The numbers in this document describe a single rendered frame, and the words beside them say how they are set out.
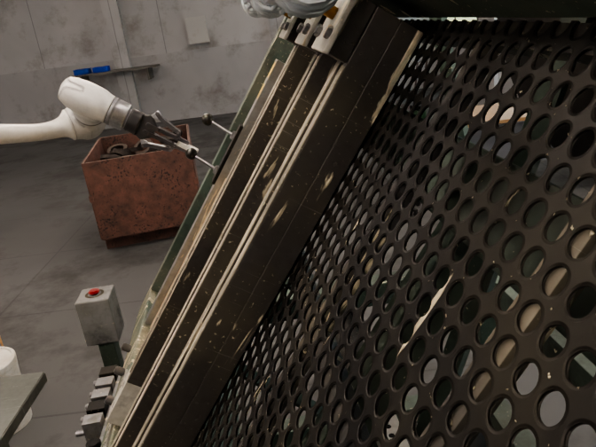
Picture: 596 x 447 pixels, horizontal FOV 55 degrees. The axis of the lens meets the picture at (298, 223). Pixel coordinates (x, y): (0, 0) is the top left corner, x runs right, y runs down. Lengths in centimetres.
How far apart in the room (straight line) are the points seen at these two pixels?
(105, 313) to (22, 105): 1078
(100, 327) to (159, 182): 299
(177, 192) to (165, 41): 700
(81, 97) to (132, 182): 326
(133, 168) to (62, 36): 751
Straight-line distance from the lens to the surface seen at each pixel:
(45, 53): 1249
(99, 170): 508
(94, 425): 185
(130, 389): 149
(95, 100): 185
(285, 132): 93
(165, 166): 504
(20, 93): 1277
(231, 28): 1165
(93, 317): 220
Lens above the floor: 181
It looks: 21 degrees down
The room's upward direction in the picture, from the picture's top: 7 degrees counter-clockwise
